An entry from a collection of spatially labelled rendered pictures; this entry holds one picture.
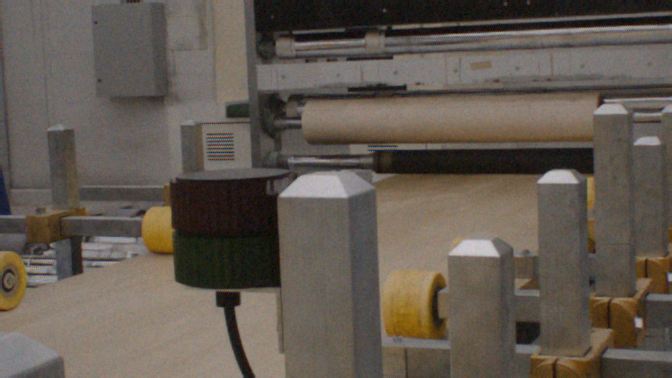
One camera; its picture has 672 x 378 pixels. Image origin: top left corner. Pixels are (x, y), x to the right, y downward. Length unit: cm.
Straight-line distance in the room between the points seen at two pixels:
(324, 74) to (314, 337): 278
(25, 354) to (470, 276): 48
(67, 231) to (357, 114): 126
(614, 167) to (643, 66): 183
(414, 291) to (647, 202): 32
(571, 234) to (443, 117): 220
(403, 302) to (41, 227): 99
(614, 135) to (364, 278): 73
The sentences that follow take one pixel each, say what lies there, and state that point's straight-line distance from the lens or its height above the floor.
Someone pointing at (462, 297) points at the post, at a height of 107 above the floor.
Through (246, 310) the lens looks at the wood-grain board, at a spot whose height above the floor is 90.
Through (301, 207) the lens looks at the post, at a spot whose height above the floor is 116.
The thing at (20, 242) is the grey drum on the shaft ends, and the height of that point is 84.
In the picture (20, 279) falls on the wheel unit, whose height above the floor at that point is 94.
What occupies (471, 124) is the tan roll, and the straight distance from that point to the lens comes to 319.
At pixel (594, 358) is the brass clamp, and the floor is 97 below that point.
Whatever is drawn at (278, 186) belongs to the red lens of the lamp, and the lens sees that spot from 56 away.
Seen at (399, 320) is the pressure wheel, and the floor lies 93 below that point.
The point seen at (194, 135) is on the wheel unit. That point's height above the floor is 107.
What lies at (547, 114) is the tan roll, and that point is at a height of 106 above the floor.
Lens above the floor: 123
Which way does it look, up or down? 6 degrees down
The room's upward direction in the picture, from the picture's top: 2 degrees counter-clockwise
